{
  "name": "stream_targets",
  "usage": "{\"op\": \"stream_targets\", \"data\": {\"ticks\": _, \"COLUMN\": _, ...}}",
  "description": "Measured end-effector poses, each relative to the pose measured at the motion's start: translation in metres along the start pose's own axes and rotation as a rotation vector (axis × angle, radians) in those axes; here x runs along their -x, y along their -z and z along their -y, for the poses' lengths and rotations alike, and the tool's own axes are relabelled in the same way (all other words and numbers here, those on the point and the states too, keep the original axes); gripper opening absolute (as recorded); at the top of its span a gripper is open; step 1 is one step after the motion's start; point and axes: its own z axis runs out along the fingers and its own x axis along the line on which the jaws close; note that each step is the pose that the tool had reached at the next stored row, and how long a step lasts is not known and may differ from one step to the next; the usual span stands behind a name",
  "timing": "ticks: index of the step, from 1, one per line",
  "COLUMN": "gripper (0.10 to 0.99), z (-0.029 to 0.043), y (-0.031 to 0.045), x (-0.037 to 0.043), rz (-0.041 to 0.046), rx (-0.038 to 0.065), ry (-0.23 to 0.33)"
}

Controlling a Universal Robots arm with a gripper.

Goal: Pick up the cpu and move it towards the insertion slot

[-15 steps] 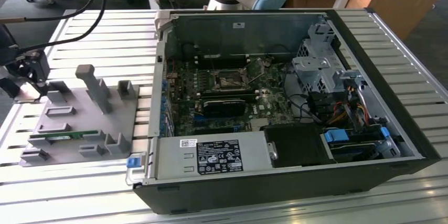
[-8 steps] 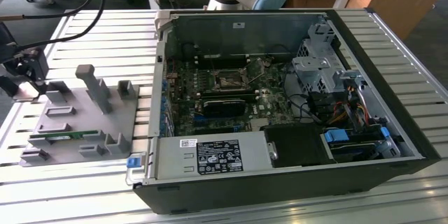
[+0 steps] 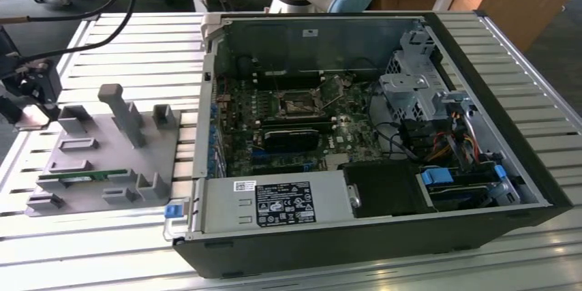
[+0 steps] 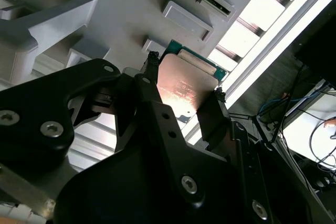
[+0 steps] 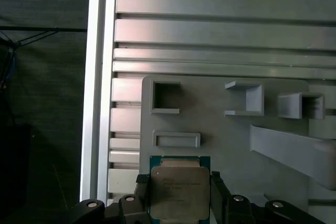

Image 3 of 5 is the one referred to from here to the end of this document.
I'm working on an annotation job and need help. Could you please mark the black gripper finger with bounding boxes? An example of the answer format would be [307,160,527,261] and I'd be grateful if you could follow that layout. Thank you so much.
[38,99,61,122]
[0,95,24,125]

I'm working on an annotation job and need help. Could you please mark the silver square CPU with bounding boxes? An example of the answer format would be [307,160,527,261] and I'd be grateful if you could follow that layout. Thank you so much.
[13,104,52,132]

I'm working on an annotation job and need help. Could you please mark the CPU socket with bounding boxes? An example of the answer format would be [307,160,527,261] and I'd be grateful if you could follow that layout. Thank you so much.
[277,90,321,117]

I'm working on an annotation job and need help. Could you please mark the green RAM stick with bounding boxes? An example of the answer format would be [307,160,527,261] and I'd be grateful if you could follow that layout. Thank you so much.
[37,167,128,183]

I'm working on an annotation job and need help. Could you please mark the grey plastic parts rack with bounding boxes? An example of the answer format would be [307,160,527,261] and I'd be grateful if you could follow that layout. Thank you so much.
[26,83,184,219]

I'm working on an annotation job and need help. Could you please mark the black graphics card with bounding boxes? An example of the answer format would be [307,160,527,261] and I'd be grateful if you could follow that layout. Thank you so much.
[261,128,320,153]

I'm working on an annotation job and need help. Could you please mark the green motherboard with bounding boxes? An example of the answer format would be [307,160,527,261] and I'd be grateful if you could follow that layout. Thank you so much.
[209,74,396,176]

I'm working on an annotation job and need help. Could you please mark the grey power supply with label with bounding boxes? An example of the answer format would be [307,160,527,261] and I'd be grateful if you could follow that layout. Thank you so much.
[198,170,355,234]

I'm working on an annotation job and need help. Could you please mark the metal socket cover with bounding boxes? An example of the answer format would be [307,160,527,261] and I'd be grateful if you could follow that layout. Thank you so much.
[312,74,355,108]

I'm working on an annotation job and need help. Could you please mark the black fan shroud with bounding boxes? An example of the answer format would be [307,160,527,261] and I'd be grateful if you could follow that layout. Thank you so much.
[340,159,435,219]

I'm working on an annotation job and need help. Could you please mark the silver metal drive cage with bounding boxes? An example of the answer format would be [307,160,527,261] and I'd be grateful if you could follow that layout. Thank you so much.
[379,28,477,125]

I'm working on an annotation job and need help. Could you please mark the black open PC case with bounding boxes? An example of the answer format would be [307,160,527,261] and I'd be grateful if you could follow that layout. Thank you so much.
[170,10,575,280]

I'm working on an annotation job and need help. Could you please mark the thick black cable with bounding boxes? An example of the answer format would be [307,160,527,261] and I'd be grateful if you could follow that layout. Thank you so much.
[17,0,137,61]

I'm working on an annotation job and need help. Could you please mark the black wire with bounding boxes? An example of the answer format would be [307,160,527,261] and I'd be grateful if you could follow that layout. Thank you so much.
[372,121,421,162]

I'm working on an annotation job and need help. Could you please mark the coloured wire bundle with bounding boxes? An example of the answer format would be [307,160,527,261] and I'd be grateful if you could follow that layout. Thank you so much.
[429,110,480,164]

